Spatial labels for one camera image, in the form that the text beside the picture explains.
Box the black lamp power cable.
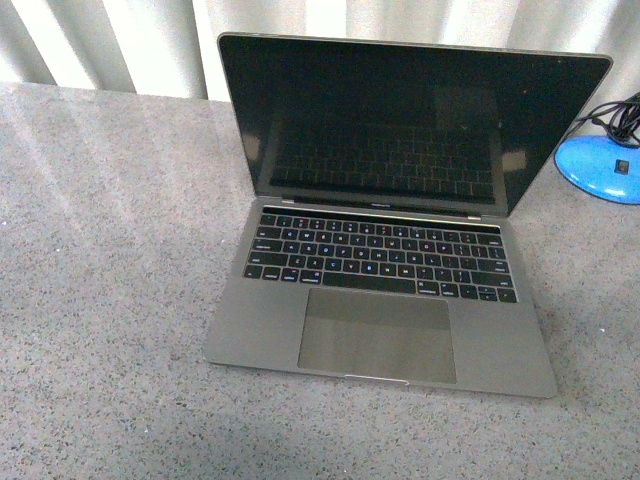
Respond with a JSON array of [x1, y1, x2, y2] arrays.
[[574, 91, 640, 147]]

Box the grey laptop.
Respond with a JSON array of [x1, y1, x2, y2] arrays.
[[205, 33, 612, 398]]

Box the blue desk lamp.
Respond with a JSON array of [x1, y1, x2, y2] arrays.
[[554, 135, 639, 205]]

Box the white curtain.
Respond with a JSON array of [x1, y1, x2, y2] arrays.
[[1, 1, 639, 100]]

